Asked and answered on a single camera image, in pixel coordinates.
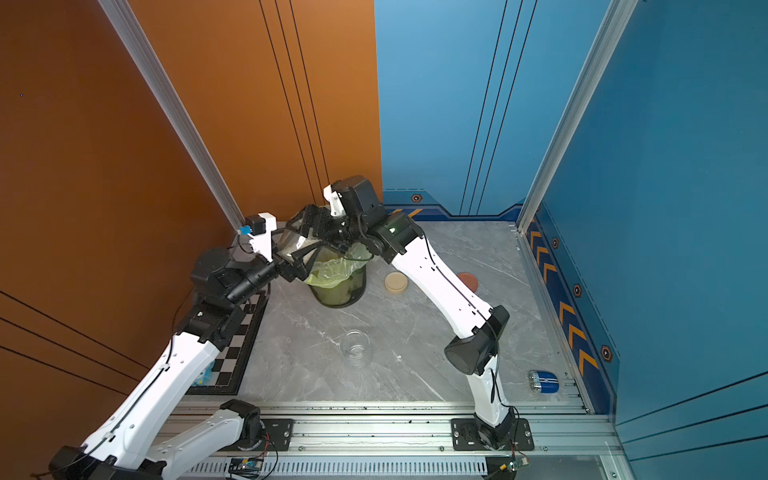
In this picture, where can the red jar lid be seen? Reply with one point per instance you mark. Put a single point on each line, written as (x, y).
(469, 280)

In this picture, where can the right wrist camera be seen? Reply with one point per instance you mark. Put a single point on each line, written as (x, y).
(334, 202)

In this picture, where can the aluminium corner post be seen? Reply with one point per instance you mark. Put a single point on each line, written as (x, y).
(127, 26)
(608, 36)

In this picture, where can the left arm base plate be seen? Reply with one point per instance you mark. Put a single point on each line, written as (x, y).
(279, 433)

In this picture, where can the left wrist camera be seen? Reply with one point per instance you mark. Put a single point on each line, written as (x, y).
(258, 231)

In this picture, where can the aluminium front rail frame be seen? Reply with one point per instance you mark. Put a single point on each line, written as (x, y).
(413, 429)

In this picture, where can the yellow-green plastic bin liner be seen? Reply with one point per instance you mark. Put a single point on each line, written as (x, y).
(331, 268)

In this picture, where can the right aluminium corner post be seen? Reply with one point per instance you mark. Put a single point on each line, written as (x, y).
(608, 36)

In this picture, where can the left aluminium corner post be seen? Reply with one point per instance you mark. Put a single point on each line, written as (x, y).
(127, 26)

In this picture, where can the left green circuit board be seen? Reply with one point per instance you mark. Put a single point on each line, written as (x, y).
(245, 468)

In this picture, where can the blue silver can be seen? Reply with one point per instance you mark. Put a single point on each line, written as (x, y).
(543, 382)

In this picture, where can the green circuit board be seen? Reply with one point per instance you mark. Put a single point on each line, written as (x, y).
(245, 468)
(513, 465)

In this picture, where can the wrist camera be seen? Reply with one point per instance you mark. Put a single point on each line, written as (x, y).
(258, 231)
(334, 202)

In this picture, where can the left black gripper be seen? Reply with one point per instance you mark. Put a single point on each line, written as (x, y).
(295, 270)

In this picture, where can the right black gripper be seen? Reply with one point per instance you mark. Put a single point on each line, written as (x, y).
(312, 212)

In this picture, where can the black white checkerboard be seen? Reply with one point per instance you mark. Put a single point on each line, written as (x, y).
(231, 363)

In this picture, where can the blue owl figurine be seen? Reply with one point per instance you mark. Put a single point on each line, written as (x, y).
(206, 378)

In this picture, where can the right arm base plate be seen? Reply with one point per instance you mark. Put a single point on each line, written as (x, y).
(466, 436)

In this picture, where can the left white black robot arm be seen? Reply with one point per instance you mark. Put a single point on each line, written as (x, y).
(122, 448)

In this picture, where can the right green circuit board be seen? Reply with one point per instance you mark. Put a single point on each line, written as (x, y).
(513, 465)

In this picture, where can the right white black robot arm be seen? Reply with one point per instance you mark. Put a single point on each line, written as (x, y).
(478, 326)

